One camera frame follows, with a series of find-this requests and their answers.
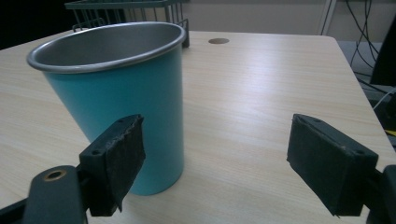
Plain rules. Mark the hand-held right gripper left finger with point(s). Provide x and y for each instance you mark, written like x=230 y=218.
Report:
x=115 y=161

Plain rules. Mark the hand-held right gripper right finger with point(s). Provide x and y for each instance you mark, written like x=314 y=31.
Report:
x=330 y=165

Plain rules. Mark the blue metal cup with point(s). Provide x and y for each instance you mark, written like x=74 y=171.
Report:
x=124 y=102

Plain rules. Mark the white metal stand leg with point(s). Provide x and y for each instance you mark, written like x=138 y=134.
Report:
x=327 y=15

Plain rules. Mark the round brown table cap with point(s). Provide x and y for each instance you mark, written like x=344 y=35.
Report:
x=219 y=40

